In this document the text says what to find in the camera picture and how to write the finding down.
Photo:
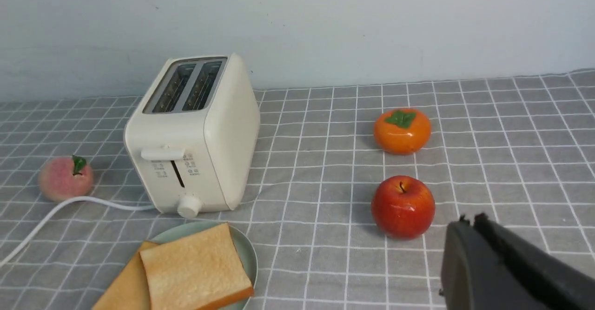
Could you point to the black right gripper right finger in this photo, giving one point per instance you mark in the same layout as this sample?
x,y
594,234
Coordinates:
x,y
546,278

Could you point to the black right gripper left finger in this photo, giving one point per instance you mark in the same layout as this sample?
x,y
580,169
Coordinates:
x,y
474,277

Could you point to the toast slice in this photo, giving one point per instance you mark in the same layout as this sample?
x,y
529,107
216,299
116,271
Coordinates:
x,y
197,270
129,290

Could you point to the white two-slot toaster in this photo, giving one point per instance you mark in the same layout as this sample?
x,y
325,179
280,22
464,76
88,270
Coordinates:
x,y
193,135

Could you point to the red apple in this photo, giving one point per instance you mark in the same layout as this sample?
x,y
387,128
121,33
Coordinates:
x,y
403,207

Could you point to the grey checked tablecloth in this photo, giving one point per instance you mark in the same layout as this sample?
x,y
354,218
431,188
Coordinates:
x,y
521,150

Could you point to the orange persimmon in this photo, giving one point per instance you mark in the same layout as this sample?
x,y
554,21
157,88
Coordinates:
x,y
402,131

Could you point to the light green round plate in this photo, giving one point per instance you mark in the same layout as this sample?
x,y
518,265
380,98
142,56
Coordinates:
x,y
241,249

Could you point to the pink peach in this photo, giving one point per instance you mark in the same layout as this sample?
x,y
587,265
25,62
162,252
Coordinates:
x,y
66,177

